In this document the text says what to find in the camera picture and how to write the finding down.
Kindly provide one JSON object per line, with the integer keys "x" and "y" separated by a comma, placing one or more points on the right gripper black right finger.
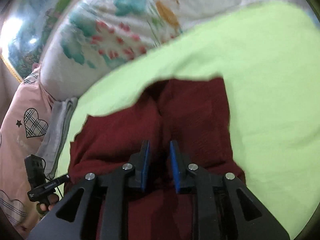
{"x": 180, "y": 172}

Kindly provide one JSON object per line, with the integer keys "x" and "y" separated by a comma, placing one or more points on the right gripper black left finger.
{"x": 140, "y": 162}

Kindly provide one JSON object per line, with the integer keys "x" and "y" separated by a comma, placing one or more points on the dark red knit sweater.
{"x": 193, "y": 113}

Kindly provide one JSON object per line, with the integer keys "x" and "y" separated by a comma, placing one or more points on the person's left hand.
{"x": 44, "y": 207}

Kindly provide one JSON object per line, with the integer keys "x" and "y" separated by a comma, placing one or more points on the pink heart pattern pillow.
{"x": 22, "y": 131}

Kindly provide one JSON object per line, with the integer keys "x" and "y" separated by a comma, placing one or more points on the folded grey blanket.
{"x": 55, "y": 138}

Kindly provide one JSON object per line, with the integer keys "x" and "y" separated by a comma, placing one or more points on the white floral quilt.
{"x": 97, "y": 36}

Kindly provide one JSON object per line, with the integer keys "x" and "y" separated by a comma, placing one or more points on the light green bed sheet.
{"x": 268, "y": 56}

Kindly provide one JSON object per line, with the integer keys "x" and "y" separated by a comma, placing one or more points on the gold framed landscape painting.
{"x": 25, "y": 28}

